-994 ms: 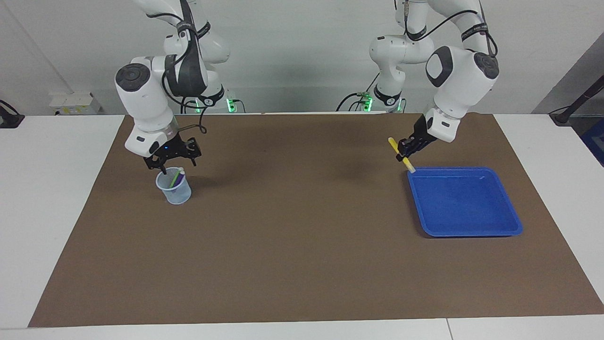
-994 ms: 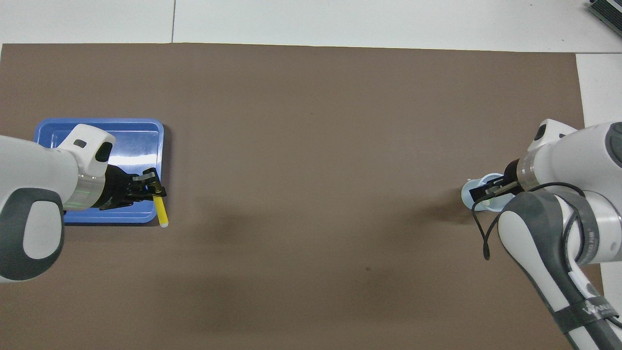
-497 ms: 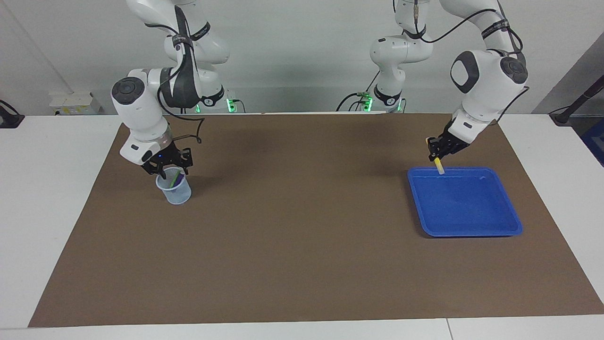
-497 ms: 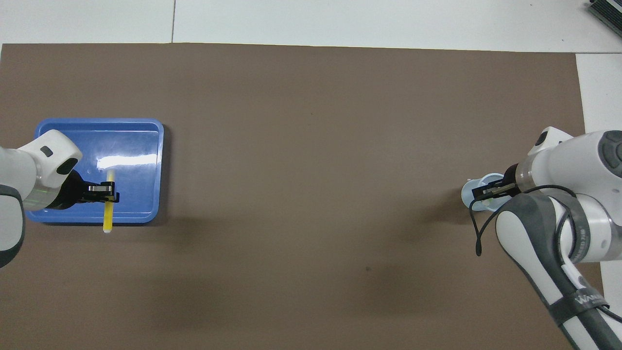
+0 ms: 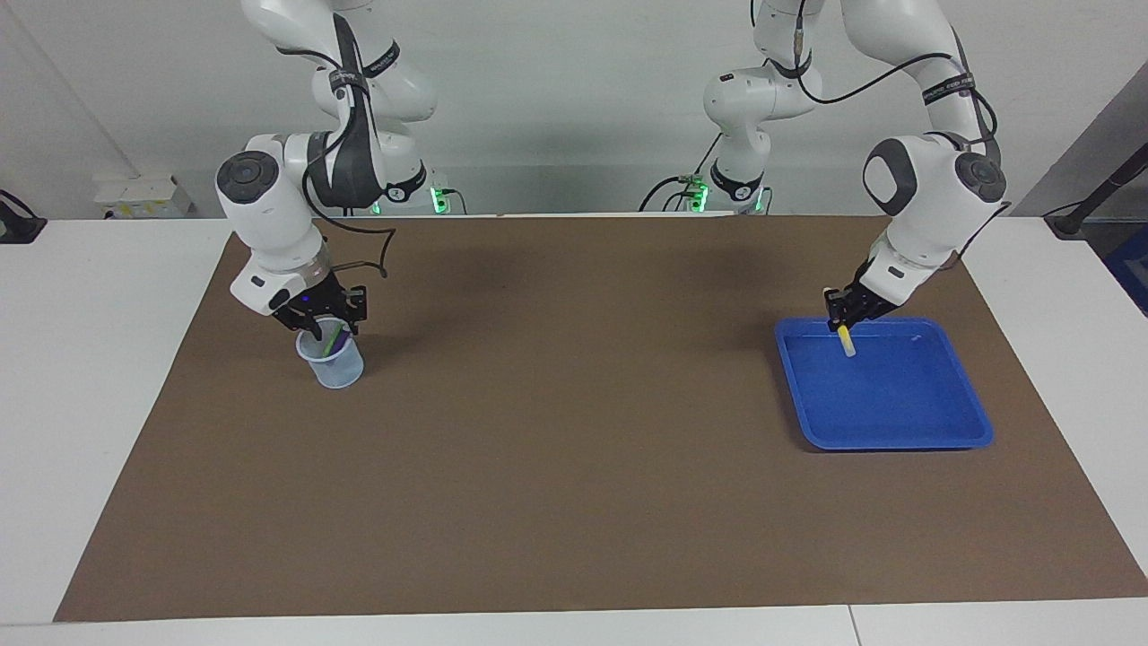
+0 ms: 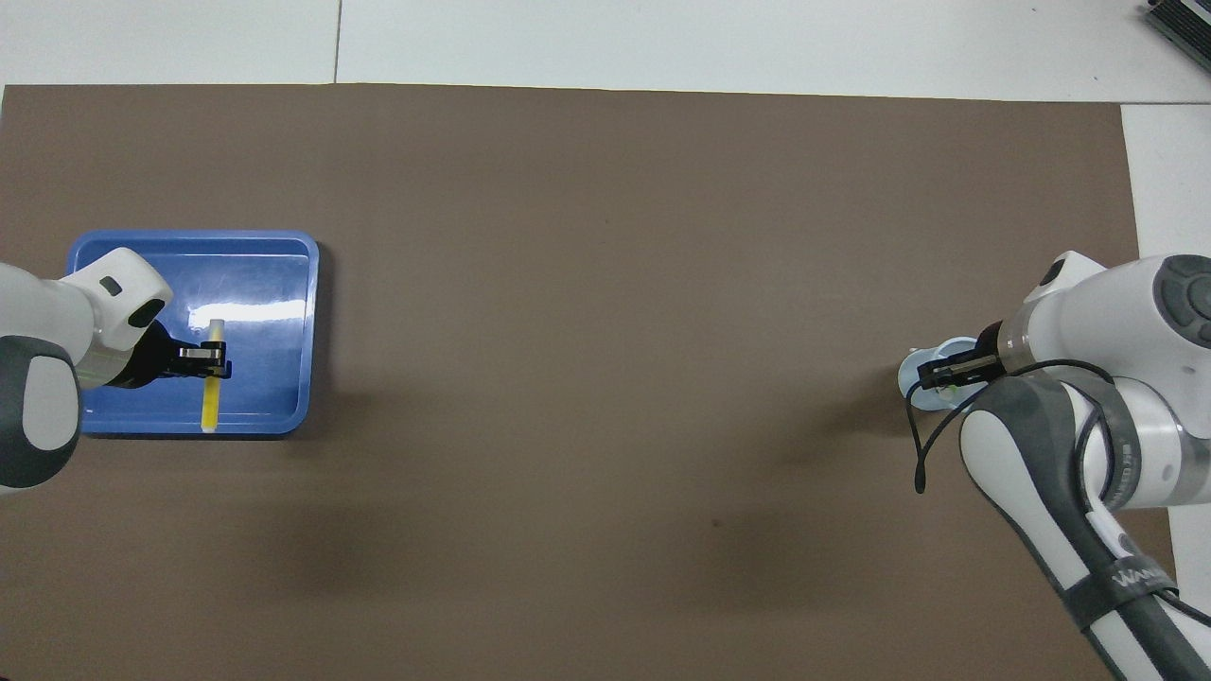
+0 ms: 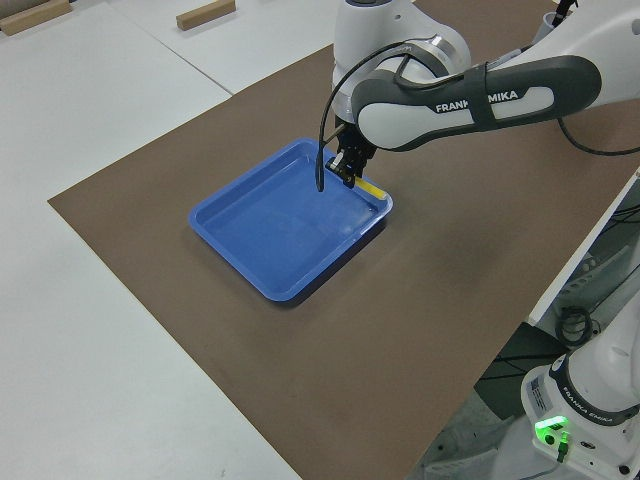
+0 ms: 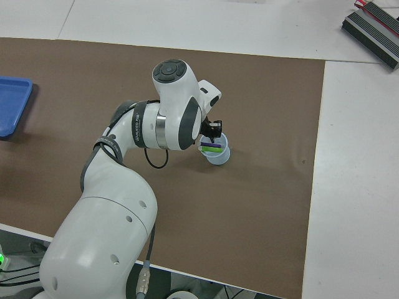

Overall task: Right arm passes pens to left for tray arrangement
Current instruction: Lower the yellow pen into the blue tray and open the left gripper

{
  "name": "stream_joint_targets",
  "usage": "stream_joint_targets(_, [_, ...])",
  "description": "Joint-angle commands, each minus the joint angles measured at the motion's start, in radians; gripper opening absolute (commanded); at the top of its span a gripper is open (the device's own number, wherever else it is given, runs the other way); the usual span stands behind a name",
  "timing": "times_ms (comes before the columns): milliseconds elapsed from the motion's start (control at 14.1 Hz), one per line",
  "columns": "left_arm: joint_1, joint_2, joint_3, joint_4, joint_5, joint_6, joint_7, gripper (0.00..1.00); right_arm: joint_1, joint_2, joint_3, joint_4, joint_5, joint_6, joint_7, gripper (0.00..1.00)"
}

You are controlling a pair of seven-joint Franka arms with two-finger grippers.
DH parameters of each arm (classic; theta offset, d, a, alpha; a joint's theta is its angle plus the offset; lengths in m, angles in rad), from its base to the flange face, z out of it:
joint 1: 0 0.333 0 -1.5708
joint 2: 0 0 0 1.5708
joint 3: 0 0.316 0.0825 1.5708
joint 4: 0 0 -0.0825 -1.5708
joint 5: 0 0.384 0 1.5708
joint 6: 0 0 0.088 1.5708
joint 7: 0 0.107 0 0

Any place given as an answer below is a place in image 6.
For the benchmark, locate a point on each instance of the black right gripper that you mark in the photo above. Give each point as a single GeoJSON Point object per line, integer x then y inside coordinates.
{"type": "Point", "coordinates": [989, 350]}

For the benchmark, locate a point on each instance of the blue plastic tray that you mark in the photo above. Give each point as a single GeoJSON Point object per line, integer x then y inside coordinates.
{"type": "Point", "coordinates": [274, 378]}

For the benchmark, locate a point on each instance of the yellow marker pen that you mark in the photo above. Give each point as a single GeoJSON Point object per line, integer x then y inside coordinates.
{"type": "Point", "coordinates": [210, 407]}

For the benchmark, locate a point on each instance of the translucent plastic pen cup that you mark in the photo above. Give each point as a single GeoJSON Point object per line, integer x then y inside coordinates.
{"type": "Point", "coordinates": [910, 378]}

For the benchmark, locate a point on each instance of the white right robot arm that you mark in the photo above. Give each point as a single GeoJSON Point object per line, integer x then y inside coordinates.
{"type": "Point", "coordinates": [1126, 378]}

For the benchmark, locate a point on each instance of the brown table mat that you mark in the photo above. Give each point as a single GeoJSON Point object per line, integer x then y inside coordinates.
{"type": "Point", "coordinates": [605, 284]}

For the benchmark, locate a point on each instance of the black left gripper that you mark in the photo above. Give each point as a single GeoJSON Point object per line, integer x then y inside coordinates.
{"type": "Point", "coordinates": [156, 364]}

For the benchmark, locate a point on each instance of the grey ribbed device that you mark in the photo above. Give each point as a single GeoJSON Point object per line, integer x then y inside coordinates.
{"type": "Point", "coordinates": [1183, 24]}

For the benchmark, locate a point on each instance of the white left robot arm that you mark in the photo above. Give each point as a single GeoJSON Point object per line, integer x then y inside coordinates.
{"type": "Point", "coordinates": [47, 378]}

